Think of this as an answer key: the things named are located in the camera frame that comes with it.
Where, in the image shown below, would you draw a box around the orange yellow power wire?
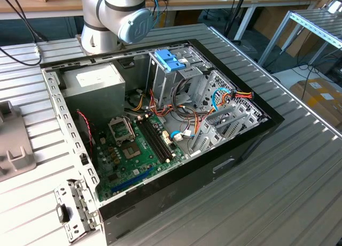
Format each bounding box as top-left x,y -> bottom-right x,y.
215,90 -> 254,111

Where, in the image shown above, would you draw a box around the silver disk bay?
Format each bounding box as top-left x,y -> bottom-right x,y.
188,100 -> 269,159

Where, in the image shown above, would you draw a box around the white board connector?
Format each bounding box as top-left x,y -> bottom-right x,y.
161,130 -> 172,147

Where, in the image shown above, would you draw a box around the silver optical drive cage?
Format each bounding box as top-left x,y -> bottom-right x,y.
145,47 -> 212,110

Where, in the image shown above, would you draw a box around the black RAM slot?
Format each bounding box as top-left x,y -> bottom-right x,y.
139,119 -> 167,163
137,119 -> 164,164
146,117 -> 173,161
143,118 -> 170,162

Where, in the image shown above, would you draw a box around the metal socket cover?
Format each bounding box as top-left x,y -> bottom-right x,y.
107,117 -> 135,145

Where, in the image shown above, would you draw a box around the CPU socket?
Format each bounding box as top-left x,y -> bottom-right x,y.
120,142 -> 142,161

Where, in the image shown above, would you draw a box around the green motherboard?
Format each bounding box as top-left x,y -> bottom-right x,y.
95,113 -> 187,203

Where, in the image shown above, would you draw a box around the blue plastic drive latch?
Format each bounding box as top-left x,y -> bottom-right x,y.
154,49 -> 188,73

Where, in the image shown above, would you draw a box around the blue expansion slot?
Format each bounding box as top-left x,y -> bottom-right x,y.
111,167 -> 155,194

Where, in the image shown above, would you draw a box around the black PC case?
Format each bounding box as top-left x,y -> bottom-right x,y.
39,39 -> 285,246

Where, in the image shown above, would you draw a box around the grey power supply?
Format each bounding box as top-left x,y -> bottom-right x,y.
61,61 -> 126,124

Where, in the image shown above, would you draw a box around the black tripod stand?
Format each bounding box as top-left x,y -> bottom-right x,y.
203,0 -> 252,45

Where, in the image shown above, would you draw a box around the cardboard box white labels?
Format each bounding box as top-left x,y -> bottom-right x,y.
290,79 -> 342,129

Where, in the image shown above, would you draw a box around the grey part rack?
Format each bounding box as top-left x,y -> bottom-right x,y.
0,101 -> 37,182

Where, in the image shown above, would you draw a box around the blue flat data wire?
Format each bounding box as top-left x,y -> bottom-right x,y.
169,130 -> 193,143
211,87 -> 236,113

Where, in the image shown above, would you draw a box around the orange black wire bundle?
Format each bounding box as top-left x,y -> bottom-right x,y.
148,89 -> 214,141

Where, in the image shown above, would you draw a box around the red black twisted wire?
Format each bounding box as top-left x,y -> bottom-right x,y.
76,110 -> 95,150

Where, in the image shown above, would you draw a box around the wooden desk white frame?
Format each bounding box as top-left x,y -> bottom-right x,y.
0,0 -> 323,41

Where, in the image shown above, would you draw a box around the silver slot cover bracket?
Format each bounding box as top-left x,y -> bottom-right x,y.
54,178 -> 101,243

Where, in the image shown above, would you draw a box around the black cable with connector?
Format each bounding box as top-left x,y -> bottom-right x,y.
0,0 -> 50,66

